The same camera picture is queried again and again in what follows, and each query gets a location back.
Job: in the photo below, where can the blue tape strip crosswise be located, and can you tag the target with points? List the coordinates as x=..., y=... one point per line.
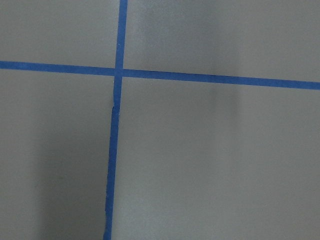
x=162, y=75

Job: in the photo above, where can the blue tape strip lengthwise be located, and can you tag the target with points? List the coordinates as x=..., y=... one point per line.
x=115, y=117

